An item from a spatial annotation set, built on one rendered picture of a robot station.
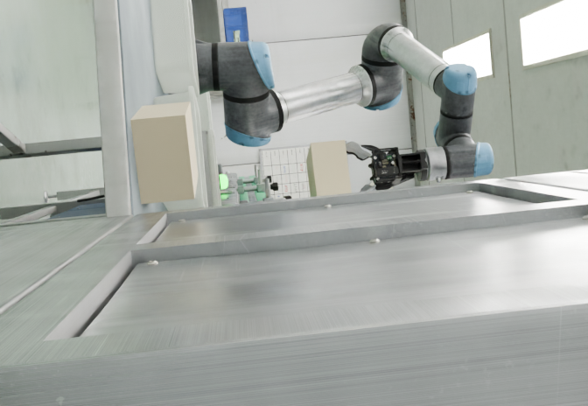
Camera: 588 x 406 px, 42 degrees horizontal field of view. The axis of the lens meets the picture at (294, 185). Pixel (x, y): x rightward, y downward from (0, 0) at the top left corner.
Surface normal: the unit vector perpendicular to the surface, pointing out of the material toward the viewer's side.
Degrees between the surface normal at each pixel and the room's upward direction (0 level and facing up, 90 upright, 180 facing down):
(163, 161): 90
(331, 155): 90
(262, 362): 90
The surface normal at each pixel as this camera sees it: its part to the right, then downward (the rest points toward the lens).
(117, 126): 0.04, -0.21
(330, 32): 0.07, 0.06
